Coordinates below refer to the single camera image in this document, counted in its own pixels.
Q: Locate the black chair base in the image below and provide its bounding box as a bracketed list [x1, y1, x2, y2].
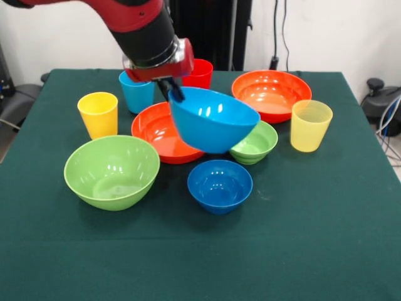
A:
[360, 77, 401, 137]

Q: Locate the floor cable bundle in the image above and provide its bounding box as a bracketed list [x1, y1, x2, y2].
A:
[375, 93, 401, 166]

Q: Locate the orange bowl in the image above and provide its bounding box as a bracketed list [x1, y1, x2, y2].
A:
[130, 101, 207, 165]
[231, 70, 313, 124]

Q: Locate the large green bowl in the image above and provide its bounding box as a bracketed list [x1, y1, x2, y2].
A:
[63, 135, 161, 211]

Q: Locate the dark green tablecloth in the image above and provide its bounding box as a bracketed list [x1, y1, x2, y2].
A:
[0, 68, 401, 301]

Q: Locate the translucent yellow cup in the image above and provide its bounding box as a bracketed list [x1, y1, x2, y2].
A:
[289, 99, 334, 154]

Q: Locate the light blue cup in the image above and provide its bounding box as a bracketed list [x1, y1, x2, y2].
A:
[118, 70, 156, 115]

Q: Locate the red cup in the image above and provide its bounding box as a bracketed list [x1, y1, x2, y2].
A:
[182, 58, 214, 91]

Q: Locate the small dark blue bowl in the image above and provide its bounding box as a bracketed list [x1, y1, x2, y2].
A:
[187, 159, 254, 216]

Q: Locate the large light blue bowl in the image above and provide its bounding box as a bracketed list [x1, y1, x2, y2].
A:
[168, 87, 261, 154]

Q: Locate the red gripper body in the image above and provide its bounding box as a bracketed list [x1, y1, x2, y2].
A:
[125, 38, 195, 83]

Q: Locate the small green bowl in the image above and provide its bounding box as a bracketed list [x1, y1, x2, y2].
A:
[228, 120, 279, 166]

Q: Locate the black wall cable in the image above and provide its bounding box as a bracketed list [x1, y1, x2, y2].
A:
[270, 0, 291, 71]

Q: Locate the opaque yellow cup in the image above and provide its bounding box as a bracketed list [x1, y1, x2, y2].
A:
[77, 92, 119, 140]

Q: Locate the black chair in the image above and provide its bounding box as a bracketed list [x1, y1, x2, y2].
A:
[0, 72, 51, 131]

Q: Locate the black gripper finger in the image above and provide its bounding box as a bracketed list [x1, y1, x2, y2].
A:
[167, 78, 185, 103]
[156, 80, 172, 102]

